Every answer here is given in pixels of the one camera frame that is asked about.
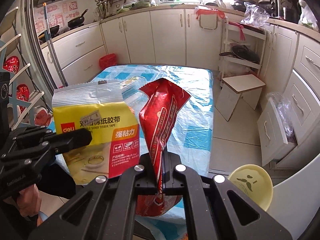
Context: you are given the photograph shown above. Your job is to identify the yellow red tape package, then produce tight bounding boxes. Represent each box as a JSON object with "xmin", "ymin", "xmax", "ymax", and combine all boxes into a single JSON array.
[{"xmin": 52, "ymin": 80, "xmax": 140, "ymax": 185}]

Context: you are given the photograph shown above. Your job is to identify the red snack wrapper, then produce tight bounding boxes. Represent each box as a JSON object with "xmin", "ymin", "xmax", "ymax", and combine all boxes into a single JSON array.
[{"xmin": 136, "ymin": 78, "xmax": 190, "ymax": 217}]

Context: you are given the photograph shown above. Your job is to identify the clear plastic water bottle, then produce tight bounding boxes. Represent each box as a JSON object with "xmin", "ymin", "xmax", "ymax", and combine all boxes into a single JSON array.
[{"xmin": 120, "ymin": 76, "xmax": 148, "ymax": 106}]

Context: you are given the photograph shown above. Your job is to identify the yellow trash bin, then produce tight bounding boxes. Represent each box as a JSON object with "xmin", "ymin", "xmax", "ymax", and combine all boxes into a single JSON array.
[{"xmin": 228, "ymin": 164, "xmax": 273, "ymax": 211}]

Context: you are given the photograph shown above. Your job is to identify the red trash bin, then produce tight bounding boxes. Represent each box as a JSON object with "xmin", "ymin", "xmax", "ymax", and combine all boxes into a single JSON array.
[{"xmin": 99, "ymin": 53, "xmax": 118, "ymax": 70}]

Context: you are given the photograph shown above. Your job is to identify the person's left hand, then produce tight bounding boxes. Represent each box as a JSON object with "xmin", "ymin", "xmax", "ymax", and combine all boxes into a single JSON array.
[{"xmin": 4, "ymin": 184, "xmax": 42, "ymax": 217}]

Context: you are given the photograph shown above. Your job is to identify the blue checkered plastic tablecloth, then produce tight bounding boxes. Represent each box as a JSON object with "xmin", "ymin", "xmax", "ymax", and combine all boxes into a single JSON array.
[{"xmin": 91, "ymin": 64, "xmax": 214, "ymax": 239}]

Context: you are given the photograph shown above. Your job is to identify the white chair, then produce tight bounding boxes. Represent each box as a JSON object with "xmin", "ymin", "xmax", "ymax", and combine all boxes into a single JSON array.
[{"xmin": 1, "ymin": 7, "xmax": 49, "ymax": 129}]

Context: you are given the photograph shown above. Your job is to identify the small white stool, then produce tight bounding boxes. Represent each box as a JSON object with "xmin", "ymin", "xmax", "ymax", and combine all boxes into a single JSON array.
[{"xmin": 215, "ymin": 74, "xmax": 266, "ymax": 121}]

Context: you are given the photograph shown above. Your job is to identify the white refrigerator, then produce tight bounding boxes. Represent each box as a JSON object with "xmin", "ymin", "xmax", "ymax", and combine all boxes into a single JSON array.
[{"xmin": 267, "ymin": 156, "xmax": 319, "ymax": 239}]

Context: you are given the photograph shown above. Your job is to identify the clear plastic bag in drawer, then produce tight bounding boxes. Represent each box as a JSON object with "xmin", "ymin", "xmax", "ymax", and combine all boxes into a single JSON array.
[{"xmin": 266, "ymin": 92, "xmax": 297, "ymax": 144}]

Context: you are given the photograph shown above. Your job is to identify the black pan on rack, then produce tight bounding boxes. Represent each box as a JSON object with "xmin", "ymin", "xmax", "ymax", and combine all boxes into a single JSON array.
[{"xmin": 219, "ymin": 45, "xmax": 260, "ymax": 64}]

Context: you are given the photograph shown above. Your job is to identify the black wok on stove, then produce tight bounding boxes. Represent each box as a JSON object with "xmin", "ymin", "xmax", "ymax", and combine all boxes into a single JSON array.
[{"xmin": 68, "ymin": 9, "xmax": 88, "ymax": 29}]

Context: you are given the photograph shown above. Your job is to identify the white shelf rack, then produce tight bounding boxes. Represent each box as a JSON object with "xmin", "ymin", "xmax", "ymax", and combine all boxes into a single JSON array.
[{"xmin": 219, "ymin": 18, "xmax": 267, "ymax": 78}]

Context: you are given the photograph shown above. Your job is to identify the red bag on cabinet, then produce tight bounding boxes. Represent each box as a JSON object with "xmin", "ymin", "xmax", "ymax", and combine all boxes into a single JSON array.
[{"xmin": 195, "ymin": 6, "xmax": 226, "ymax": 20}]

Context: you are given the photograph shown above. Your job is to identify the clear plastic bag on rack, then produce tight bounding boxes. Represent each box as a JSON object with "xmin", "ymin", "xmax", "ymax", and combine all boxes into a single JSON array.
[{"xmin": 241, "ymin": 2, "xmax": 270, "ymax": 28}]

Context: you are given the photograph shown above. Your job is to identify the white plastic bag on counter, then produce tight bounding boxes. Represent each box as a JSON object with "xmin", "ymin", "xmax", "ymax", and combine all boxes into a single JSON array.
[{"xmin": 298, "ymin": 0, "xmax": 319, "ymax": 33}]

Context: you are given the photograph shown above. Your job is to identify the mop handle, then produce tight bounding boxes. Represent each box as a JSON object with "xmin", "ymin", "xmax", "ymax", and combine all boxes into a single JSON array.
[{"xmin": 43, "ymin": 3, "xmax": 68, "ymax": 87}]

